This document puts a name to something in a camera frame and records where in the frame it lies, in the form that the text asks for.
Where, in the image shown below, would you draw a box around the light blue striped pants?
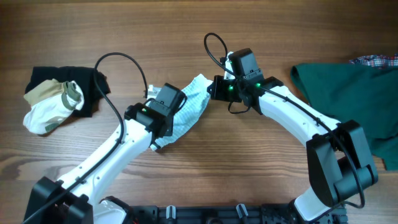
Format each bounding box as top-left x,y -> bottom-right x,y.
150,74 -> 213,151

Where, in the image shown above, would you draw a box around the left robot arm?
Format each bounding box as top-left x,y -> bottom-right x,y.
24,83 -> 187,223

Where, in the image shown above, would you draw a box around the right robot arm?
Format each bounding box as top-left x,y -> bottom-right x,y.
208,48 -> 378,223

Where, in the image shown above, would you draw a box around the dark green garment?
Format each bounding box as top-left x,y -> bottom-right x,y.
290,63 -> 397,170

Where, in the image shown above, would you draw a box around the black folded garment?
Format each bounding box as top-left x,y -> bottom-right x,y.
24,67 -> 110,118

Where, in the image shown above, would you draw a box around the red plaid garment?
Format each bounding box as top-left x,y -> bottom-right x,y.
349,54 -> 397,68

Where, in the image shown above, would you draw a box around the white beige olive garment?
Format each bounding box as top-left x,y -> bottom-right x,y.
23,79 -> 85,135

